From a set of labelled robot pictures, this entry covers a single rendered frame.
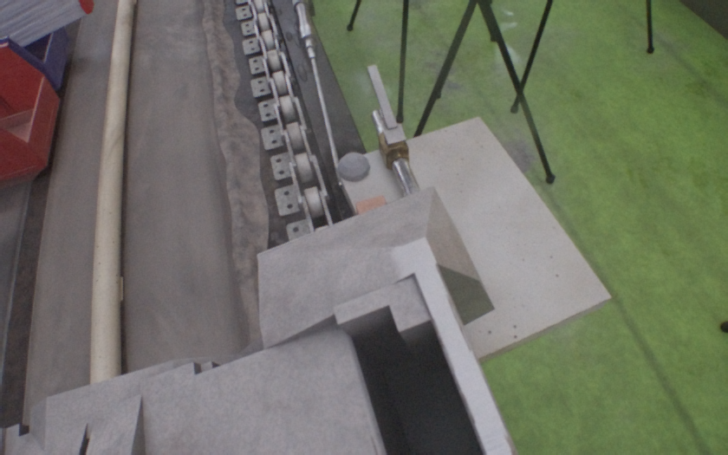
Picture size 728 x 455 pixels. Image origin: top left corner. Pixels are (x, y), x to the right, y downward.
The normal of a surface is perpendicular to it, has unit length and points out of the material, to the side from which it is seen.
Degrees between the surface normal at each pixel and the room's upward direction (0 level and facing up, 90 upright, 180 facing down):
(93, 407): 2
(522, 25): 0
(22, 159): 92
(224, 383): 10
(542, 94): 0
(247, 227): 50
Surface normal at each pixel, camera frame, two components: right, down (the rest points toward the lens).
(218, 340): -0.07, -0.55
